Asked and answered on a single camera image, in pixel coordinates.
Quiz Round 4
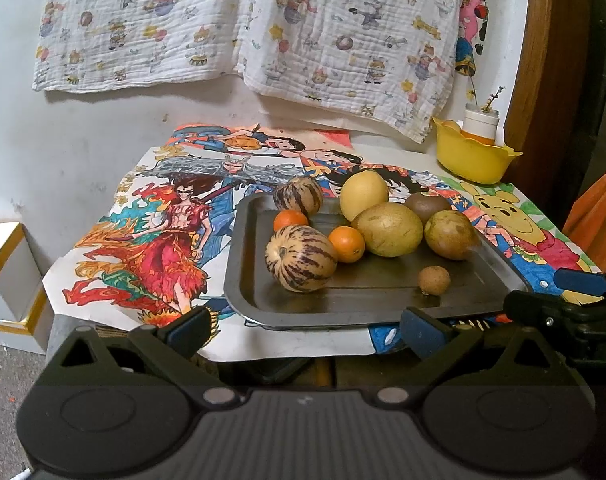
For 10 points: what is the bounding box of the wooden door frame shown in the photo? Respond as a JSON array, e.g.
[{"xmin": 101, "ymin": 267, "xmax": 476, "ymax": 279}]
[{"xmin": 503, "ymin": 0, "xmax": 606, "ymax": 181}]

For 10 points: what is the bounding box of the yellow lemon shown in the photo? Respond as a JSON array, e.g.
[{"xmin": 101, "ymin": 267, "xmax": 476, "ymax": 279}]
[{"xmin": 339, "ymin": 170, "xmax": 390, "ymax": 222}]

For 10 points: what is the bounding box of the dry plant twig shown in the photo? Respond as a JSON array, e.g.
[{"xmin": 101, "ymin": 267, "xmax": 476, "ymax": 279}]
[{"xmin": 465, "ymin": 72, "xmax": 506, "ymax": 108}]

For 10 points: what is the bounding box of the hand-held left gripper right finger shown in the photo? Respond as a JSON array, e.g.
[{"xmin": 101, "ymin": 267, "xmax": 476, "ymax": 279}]
[{"xmin": 365, "ymin": 307, "xmax": 578, "ymax": 409}]

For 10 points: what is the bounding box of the blue orange figure poster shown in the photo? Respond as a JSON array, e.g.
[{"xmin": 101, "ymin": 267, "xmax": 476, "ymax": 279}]
[{"xmin": 165, "ymin": 122, "xmax": 309, "ymax": 156}]

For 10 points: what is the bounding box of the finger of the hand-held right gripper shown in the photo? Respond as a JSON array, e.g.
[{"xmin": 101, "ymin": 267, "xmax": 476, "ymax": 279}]
[{"xmin": 503, "ymin": 268, "xmax": 606, "ymax": 346}]

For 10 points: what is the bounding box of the yellow bear poster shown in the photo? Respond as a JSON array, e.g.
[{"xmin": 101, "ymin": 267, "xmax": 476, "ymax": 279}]
[{"xmin": 455, "ymin": 182, "xmax": 606, "ymax": 306}]

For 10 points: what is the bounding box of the white plastic jar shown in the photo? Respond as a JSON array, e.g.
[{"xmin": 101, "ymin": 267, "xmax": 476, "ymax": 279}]
[{"xmin": 463, "ymin": 103, "xmax": 500, "ymax": 141}]

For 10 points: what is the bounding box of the yellow-green mango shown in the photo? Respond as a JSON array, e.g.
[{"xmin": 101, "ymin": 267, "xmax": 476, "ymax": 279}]
[{"xmin": 350, "ymin": 202, "xmax": 424, "ymax": 258}]

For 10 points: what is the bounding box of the red dress figure poster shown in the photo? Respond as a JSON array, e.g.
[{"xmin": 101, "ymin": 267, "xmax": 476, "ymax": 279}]
[{"xmin": 42, "ymin": 170, "xmax": 374, "ymax": 363}]

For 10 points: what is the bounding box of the metal tray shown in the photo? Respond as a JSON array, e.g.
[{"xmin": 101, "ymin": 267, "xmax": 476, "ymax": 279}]
[{"xmin": 224, "ymin": 192, "xmax": 534, "ymax": 331}]

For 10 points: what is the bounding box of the white box gold trim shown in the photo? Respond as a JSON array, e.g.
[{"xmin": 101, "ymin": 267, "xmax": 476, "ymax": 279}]
[
  {"xmin": 0, "ymin": 221, "xmax": 44, "ymax": 323},
  {"xmin": 0, "ymin": 287, "xmax": 54, "ymax": 356}
]

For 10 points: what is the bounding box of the yellow plastic bowl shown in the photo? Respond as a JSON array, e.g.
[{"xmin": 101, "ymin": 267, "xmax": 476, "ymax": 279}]
[{"xmin": 431, "ymin": 116, "xmax": 524, "ymax": 185}]

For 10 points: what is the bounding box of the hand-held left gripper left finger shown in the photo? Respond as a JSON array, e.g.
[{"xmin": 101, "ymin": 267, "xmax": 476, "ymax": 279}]
[{"xmin": 48, "ymin": 306, "xmax": 250, "ymax": 409}]

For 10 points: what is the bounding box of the small brown longan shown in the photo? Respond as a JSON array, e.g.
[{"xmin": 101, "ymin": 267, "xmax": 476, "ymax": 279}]
[{"xmin": 417, "ymin": 265, "xmax": 452, "ymax": 295}]

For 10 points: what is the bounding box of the brown-green mango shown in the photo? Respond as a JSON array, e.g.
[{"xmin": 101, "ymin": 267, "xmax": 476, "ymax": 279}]
[{"xmin": 423, "ymin": 209, "xmax": 482, "ymax": 261}]

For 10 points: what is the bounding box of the orange garment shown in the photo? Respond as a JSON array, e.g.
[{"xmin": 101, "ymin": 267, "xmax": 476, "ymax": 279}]
[{"xmin": 563, "ymin": 162, "xmax": 606, "ymax": 276}]

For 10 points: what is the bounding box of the small orange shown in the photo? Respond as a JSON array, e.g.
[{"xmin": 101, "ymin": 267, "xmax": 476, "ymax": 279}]
[
  {"xmin": 273, "ymin": 209, "xmax": 310, "ymax": 233},
  {"xmin": 328, "ymin": 226, "xmax": 366, "ymax": 264}
]

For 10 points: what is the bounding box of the red paper sheet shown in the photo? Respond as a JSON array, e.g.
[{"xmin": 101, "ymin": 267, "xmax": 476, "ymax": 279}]
[{"xmin": 313, "ymin": 128, "xmax": 354, "ymax": 148}]

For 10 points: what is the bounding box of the dark brown passion fruit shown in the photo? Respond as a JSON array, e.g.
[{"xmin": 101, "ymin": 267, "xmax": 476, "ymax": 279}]
[{"xmin": 404, "ymin": 191, "xmax": 453, "ymax": 226}]

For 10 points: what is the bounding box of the printed white blanket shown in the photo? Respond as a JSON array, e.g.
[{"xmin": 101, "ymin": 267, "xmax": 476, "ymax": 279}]
[{"xmin": 32, "ymin": 0, "xmax": 474, "ymax": 143}]

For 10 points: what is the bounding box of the striped brown melon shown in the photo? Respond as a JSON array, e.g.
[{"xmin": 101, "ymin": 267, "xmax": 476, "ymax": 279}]
[
  {"xmin": 265, "ymin": 225, "xmax": 339, "ymax": 293},
  {"xmin": 273, "ymin": 176, "xmax": 324, "ymax": 216}
]

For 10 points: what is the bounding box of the cartoon wall sticker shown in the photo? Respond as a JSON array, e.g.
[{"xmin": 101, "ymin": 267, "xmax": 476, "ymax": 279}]
[{"xmin": 455, "ymin": 0, "xmax": 490, "ymax": 78}]

